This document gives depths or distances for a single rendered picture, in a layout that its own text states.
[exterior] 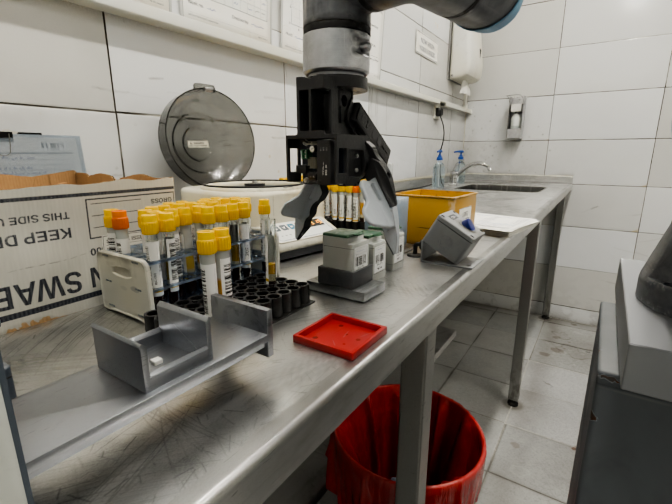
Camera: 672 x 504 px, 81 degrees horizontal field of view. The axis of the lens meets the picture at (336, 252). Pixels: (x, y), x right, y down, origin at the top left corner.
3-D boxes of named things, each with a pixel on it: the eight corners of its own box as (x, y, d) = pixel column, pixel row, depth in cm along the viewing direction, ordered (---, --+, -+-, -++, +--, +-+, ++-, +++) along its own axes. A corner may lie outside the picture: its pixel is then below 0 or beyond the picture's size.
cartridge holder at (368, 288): (364, 304, 48) (364, 276, 48) (306, 290, 53) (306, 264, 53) (384, 291, 53) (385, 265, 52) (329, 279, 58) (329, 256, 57)
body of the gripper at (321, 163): (285, 187, 46) (281, 76, 43) (328, 183, 53) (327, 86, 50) (339, 191, 42) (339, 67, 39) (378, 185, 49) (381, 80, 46)
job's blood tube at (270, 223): (272, 301, 48) (270, 220, 46) (264, 299, 49) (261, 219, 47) (279, 298, 49) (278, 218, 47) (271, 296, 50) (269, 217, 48)
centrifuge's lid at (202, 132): (157, 74, 77) (141, 85, 82) (178, 204, 80) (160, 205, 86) (250, 87, 92) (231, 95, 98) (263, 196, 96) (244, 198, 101)
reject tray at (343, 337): (352, 361, 35) (352, 353, 35) (292, 342, 39) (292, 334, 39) (387, 333, 41) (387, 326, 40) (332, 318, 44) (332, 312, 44)
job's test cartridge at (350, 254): (352, 288, 50) (352, 239, 48) (322, 281, 53) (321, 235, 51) (368, 280, 53) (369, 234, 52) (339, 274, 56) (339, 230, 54)
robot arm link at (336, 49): (328, 49, 49) (387, 39, 45) (328, 89, 50) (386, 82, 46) (288, 35, 43) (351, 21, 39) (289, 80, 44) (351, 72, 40)
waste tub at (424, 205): (451, 250, 76) (455, 197, 73) (389, 241, 83) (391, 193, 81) (474, 238, 86) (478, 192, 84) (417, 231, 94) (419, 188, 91)
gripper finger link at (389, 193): (370, 221, 47) (335, 160, 48) (377, 219, 49) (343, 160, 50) (400, 200, 45) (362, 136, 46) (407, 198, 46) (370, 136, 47)
